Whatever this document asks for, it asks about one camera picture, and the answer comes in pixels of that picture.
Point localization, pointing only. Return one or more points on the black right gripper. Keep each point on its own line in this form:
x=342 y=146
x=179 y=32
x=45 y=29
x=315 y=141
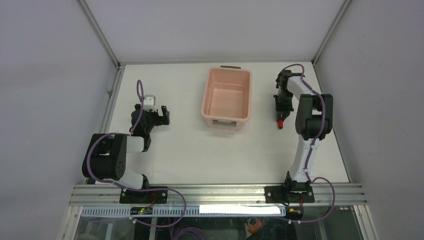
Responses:
x=280 y=109

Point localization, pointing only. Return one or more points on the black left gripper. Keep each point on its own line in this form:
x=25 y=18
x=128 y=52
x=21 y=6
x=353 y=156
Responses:
x=162 y=120

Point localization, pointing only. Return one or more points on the red black screwdriver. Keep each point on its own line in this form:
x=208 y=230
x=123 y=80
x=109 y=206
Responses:
x=280 y=121

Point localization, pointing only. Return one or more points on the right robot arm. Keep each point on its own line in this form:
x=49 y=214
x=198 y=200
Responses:
x=313 y=122

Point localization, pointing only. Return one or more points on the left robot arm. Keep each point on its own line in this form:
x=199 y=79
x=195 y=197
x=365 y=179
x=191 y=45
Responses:
x=106 y=157

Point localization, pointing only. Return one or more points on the pink plastic bin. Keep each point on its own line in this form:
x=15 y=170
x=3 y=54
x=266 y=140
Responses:
x=227 y=97

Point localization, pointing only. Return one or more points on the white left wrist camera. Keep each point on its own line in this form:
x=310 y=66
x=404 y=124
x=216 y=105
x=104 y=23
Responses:
x=149 y=103

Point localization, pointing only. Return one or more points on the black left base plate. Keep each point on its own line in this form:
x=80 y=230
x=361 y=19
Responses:
x=143 y=196

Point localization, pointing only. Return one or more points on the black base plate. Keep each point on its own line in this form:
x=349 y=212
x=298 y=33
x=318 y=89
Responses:
x=143 y=196
x=281 y=195

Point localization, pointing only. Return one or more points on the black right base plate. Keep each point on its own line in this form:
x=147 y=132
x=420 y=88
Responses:
x=281 y=195

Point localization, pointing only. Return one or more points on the aluminium front rail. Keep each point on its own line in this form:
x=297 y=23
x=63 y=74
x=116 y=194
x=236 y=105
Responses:
x=93 y=195

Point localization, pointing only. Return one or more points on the slotted cable duct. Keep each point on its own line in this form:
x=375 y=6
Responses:
x=188 y=211

